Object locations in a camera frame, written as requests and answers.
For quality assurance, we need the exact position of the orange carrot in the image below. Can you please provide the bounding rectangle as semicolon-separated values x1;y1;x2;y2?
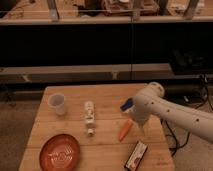
119;120;133;141

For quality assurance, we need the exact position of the black chocolate bar box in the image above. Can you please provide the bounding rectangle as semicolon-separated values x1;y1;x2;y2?
124;141;148;171

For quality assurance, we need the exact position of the blue sponge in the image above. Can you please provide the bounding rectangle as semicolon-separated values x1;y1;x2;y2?
120;98;133;112

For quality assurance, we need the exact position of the black cable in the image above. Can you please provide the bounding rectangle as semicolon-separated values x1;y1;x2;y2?
161;74;213;157

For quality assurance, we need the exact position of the orange plate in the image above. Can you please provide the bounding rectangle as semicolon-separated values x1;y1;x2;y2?
39;134;80;171

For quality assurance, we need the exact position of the white plastic bottle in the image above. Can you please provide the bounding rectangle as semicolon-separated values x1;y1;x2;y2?
84;101;95;136

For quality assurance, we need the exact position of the wooden table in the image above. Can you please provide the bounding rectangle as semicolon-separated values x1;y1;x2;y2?
19;84;175;171

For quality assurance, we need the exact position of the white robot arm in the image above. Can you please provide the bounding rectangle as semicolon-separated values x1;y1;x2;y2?
130;82;213;144

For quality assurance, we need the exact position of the black and grey shelf unit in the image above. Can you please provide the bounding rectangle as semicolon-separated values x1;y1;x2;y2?
0;0;213;84

